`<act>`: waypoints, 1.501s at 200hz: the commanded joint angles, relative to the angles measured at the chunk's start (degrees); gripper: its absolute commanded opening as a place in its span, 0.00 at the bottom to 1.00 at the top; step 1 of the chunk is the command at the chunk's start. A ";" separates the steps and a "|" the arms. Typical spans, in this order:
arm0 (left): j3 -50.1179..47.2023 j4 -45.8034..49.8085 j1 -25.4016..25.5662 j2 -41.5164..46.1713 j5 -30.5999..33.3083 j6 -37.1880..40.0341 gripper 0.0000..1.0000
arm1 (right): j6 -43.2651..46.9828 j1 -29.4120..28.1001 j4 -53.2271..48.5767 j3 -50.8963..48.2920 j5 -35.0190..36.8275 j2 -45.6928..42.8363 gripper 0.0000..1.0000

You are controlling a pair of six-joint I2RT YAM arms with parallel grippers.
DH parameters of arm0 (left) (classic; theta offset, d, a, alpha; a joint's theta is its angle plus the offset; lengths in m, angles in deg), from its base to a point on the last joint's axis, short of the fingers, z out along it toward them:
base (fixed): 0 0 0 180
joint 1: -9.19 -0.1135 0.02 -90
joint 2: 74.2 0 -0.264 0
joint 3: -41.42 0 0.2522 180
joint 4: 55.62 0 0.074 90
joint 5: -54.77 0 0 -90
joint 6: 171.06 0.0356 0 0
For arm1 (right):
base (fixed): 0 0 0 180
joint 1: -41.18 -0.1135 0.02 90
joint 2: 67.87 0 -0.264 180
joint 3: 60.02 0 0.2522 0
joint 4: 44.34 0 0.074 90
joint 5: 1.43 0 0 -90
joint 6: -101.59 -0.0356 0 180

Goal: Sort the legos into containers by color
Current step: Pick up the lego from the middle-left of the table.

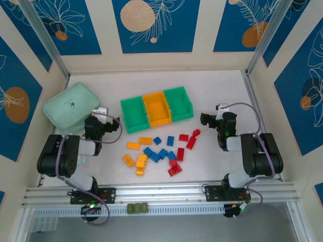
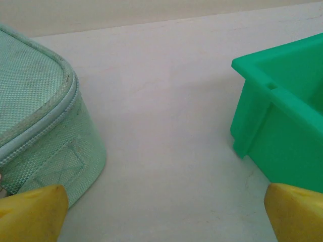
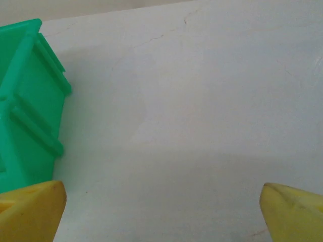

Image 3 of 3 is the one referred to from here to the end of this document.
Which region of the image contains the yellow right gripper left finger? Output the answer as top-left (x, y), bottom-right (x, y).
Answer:
top-left (0, 179), bottom-right (68, 242)

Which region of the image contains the green plastic bin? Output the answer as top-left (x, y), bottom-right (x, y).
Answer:
top-left (0, 18), bottom-right (73, 194)

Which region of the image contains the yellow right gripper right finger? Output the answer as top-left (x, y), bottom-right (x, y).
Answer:
top-left (259, 182), bottom-right (323, 242)

